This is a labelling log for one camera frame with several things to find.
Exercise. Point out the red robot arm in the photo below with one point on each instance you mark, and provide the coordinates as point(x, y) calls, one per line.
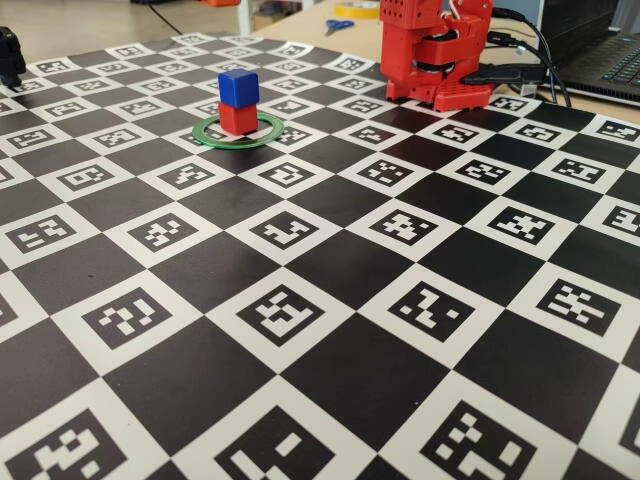
point(400, 50)

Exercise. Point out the black camera stand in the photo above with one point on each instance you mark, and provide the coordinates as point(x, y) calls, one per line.
point(10, 55)

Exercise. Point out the yellow tape roll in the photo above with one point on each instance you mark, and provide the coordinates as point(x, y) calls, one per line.
point(345, 10)

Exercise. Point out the blue scissors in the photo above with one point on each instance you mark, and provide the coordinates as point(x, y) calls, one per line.
point(339, 25)

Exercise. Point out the white table leg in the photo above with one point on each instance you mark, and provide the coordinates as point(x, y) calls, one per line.
point(245, 15)

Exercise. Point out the black white marker checkerboard mat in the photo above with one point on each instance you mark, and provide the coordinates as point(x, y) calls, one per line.
point(300, 375)

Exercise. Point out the thick black plug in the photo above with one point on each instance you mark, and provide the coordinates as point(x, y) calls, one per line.
point(505, 75)

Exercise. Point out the black laptop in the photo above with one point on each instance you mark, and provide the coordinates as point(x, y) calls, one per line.
point(600, 50)

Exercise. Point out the pale blue panel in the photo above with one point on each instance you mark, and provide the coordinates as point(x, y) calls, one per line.
point(520, 10)

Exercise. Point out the blue cube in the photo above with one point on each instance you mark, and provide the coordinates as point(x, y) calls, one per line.
point(237, 89)

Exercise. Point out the red cube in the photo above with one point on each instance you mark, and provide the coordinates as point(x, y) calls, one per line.
point(237, 120)

